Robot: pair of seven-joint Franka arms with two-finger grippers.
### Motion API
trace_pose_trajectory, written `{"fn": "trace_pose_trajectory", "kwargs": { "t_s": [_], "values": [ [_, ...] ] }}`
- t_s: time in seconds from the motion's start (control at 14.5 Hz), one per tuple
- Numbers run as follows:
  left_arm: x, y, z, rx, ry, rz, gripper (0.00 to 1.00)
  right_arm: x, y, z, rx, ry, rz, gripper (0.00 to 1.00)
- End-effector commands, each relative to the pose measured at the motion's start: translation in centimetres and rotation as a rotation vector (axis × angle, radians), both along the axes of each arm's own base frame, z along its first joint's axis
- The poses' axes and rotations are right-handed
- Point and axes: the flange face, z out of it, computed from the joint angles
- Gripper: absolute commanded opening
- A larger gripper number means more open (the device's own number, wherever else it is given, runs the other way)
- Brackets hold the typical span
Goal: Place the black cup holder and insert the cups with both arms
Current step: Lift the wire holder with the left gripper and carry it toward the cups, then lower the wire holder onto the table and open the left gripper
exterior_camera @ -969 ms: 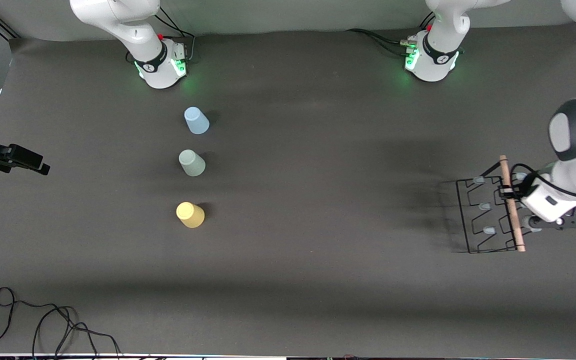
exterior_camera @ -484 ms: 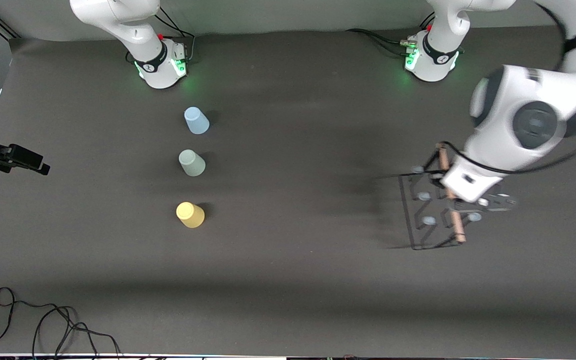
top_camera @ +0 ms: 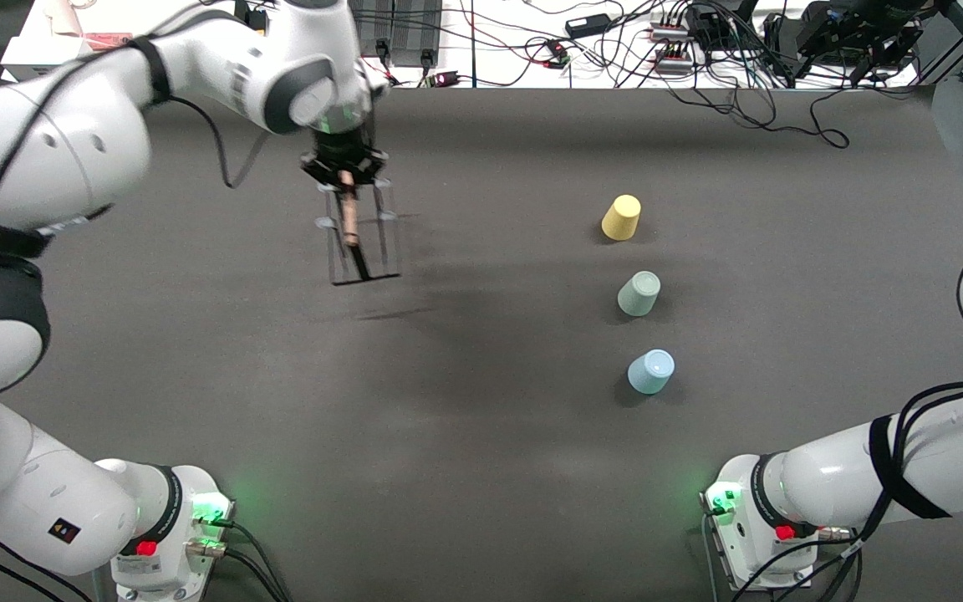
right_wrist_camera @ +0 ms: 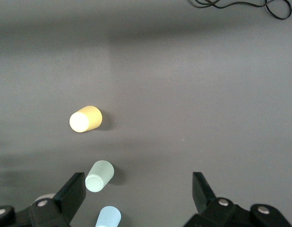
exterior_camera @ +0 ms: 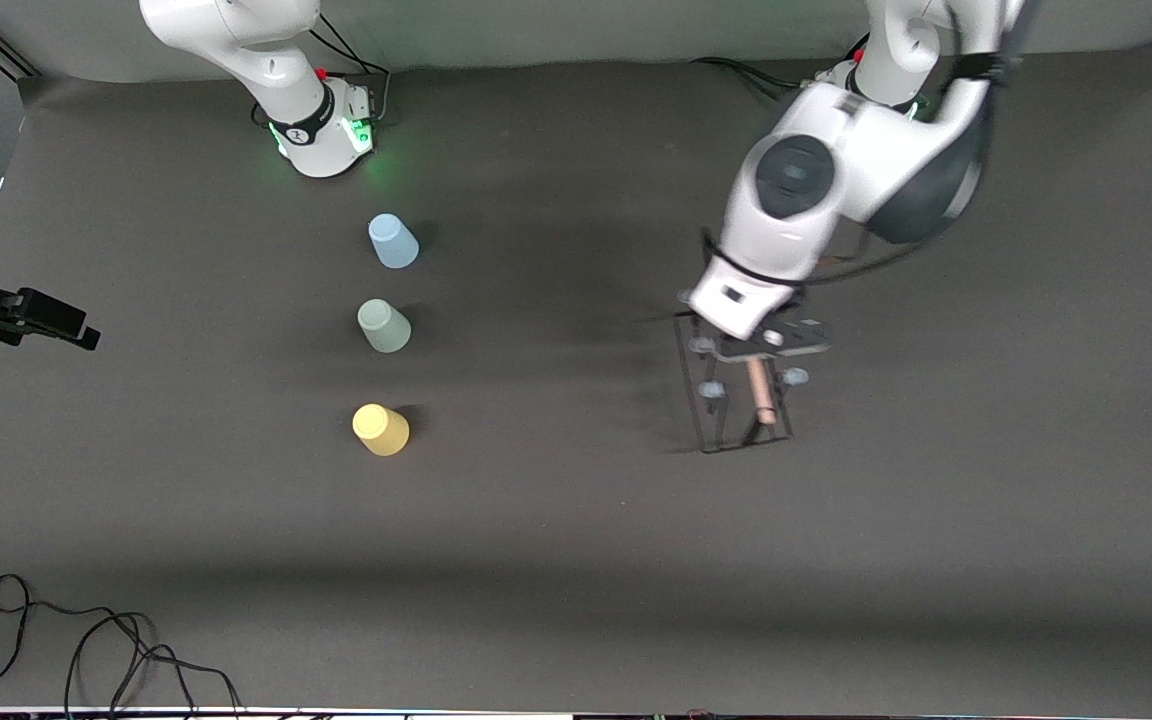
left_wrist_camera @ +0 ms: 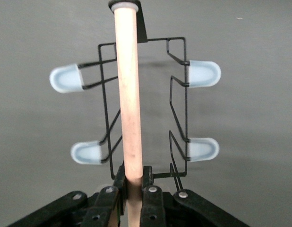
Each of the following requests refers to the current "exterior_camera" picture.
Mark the pale green plastic cup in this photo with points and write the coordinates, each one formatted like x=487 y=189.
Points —
x=384 y=327

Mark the yellow plastic cup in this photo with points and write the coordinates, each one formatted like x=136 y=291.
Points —
x=381 y=430

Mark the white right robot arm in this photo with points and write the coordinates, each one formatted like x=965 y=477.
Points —
x=286 y=110

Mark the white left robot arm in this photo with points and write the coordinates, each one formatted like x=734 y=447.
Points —
x=836 y=170

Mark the light blue plastic cup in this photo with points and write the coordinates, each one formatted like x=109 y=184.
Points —
x=394 y=242

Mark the dark grey table cover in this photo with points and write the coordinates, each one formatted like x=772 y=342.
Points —
x=736 y=600

